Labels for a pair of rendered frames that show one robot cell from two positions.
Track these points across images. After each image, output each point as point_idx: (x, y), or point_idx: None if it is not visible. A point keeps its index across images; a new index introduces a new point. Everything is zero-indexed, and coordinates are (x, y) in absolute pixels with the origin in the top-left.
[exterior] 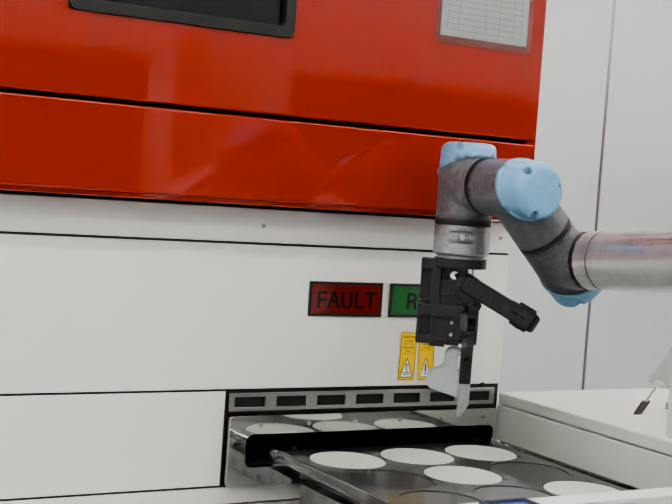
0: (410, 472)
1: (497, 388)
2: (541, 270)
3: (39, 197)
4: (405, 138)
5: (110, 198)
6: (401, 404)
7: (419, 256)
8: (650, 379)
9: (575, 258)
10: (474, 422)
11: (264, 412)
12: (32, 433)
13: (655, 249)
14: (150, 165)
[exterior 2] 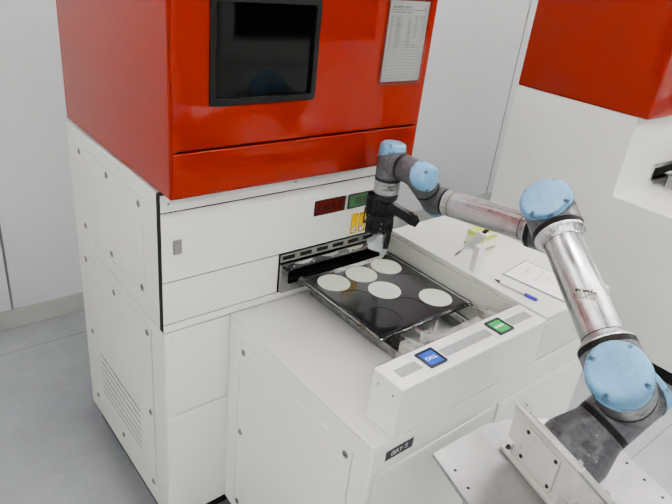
0: (363, 291)
1: None
2: (424, 205)
3: None
4: (361, 135)
5: None
6: (350, 243)
7: (361, 180)
8: (464, 245)
9: (441, 204)
10: None
11: (294, 259)
12: (199, 290)
13: (480, 213)
14: (249, 173)
